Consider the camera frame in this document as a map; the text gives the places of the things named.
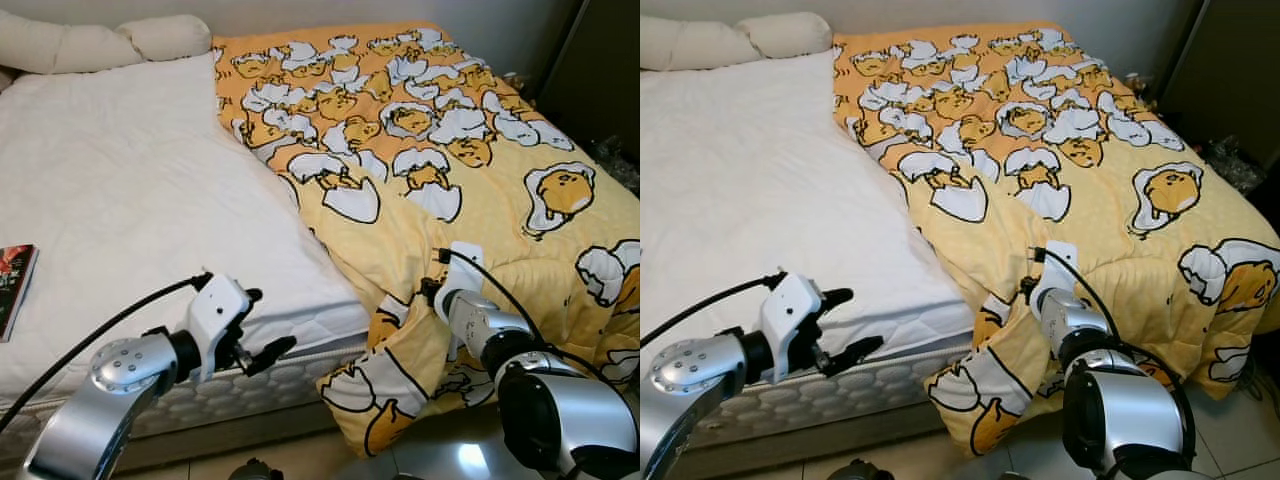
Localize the dark tall cabinet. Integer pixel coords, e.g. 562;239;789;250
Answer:
535;0;641;161
1155;0;1280;151

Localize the yellow cartoon egg duvet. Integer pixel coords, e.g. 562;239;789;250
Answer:
210;20;641;459
830;20;1280;459

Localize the white quilted mattress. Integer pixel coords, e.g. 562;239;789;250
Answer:
640;45;976;451
0;50;373;441

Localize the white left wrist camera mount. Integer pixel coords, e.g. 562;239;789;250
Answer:
185;273;253;381
760;272;826;386

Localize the brown wooden bed frame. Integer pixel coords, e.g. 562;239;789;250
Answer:
690;410;946;471
110;400;346;476

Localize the clear crumpled plastic bag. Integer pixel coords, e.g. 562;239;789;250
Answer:
1205;135;1266;191
590;140;641;191

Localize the long cream pillow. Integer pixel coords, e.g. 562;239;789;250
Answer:
0;10;143;76
640;15;761;73

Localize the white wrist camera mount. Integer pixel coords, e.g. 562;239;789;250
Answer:
1030;240;1081;301
760;272;826;386
440;240;486;301
185;273;253;381

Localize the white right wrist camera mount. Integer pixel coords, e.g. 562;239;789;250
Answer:
440;240;486;301
1030;240;1081;301

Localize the short cream pillow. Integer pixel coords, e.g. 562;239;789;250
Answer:
735;12;836;59
118;13;213;63

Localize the dark illustrated cover book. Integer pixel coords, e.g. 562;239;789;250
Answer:
0;244;41;343

